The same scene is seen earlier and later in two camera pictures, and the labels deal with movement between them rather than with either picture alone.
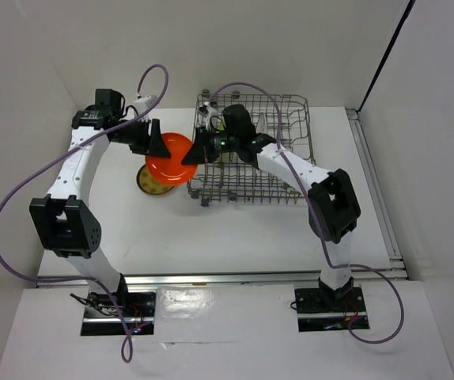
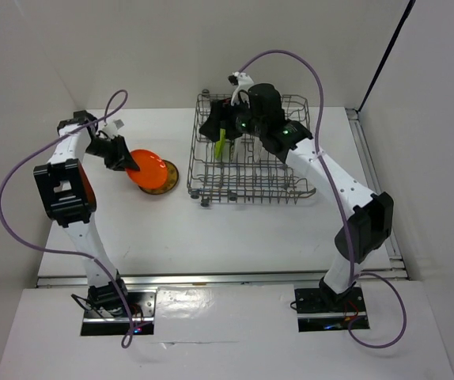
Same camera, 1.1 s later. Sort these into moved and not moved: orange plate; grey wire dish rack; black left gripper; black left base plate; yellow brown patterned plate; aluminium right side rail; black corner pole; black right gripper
Moved: orange plate; yellow brown patterned plate; black left gripper; black right gripper
Not moved: grey wire dish rack; black left base plate; black corner pole; aluminium right side rail
